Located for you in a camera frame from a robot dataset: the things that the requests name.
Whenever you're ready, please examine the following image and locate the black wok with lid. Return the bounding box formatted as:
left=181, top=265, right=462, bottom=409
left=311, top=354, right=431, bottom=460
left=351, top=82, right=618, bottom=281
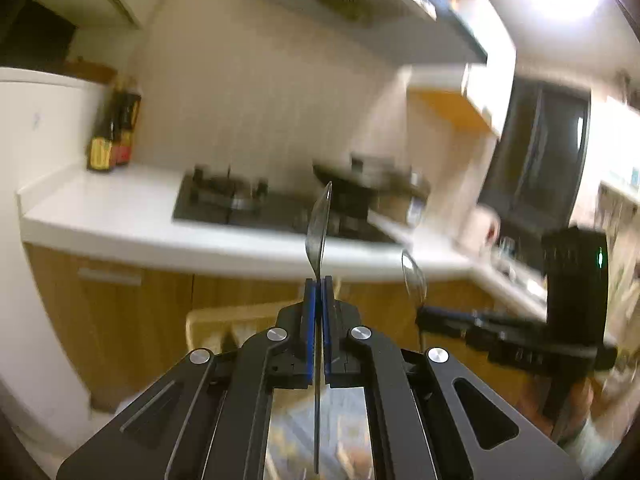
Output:
left=312, top=152, right=403, bottom=198

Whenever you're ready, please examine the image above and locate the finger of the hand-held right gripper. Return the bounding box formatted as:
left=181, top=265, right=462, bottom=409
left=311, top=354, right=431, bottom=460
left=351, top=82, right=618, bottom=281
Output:
left=417, top=322, right=501, bottom=350
left=416, top=306, right=501, bottom=327

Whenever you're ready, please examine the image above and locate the red label sauce bottle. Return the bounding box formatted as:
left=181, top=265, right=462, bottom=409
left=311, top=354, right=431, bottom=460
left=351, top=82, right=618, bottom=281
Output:
left=112, top=77, right=144, bottom=166

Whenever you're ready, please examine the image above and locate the white orange wall cabinet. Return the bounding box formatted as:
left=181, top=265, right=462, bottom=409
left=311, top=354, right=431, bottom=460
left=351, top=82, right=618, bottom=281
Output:
left=405, top=0, right=517, bottom=139

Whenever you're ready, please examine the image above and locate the white tall side cabinet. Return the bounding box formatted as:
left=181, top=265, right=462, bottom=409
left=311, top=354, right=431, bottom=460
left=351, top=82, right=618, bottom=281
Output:
left=0, top=67, right=110, bottom=453

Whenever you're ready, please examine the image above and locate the yellow plastic utensil basket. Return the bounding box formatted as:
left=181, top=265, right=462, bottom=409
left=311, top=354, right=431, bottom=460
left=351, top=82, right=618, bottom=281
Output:
left=185, top=280, right=346, bottom=361

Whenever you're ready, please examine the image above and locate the wooden base cabinet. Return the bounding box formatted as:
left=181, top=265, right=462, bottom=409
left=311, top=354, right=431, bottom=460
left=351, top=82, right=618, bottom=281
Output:
left=22, top=242, right=551, bottom=413

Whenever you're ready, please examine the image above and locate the clear plastic spoon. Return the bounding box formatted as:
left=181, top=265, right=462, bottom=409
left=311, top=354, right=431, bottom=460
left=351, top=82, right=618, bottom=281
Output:
left=304, top=181, right=335, bottom=475
left=401, top=251, right=427, bottom=313

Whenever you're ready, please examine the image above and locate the person's right forearm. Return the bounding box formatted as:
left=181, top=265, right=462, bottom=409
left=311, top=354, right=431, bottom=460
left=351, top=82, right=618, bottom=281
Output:
left=555, top=380, right=626, bottom=477

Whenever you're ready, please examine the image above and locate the dark appliance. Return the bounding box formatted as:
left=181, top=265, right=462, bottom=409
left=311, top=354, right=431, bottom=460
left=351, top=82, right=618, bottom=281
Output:
left=0, top=10, right=77, bottom=75

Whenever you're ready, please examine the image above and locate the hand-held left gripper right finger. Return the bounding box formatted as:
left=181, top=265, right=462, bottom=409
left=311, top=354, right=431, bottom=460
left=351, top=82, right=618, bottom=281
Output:
left=322, top=276, right=583, bottom=480

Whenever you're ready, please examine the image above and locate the yellow label sauce bottle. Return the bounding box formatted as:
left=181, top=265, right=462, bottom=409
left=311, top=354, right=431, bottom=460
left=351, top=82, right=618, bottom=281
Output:
left=86, top=119, right=117, bottom=174

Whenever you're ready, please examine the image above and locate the brown wooden box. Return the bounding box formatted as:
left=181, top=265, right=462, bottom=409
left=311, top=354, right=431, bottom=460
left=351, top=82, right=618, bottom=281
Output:
left=65, top=60, right=119, bottom=86

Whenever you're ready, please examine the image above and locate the brown rice cooker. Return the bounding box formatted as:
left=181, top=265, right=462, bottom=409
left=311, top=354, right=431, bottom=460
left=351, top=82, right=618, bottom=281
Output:
left=370, top=166, right=432, bottom=227

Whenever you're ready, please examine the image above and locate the dark window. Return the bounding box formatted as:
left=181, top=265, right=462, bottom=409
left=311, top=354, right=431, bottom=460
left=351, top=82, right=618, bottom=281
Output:
left=479, top=79, right=592, bottom=233

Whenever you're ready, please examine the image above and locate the grey range hood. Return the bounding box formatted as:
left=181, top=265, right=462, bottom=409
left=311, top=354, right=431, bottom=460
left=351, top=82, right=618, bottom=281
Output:
left=235, top=0, right=488, bottom=67

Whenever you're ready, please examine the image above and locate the white electric kettle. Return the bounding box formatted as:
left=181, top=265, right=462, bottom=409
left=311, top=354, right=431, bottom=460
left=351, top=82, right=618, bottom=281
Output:
left=472, top=207, right=502, bottom=261

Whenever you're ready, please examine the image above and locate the black gas stove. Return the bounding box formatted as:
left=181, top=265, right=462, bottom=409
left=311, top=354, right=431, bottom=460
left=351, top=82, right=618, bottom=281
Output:
left=172, top=164, right=401, bottom=247

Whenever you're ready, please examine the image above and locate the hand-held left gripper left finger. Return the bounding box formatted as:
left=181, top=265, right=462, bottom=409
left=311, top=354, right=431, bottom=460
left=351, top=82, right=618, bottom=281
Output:
left=57, top=280, right=317, bottom=480

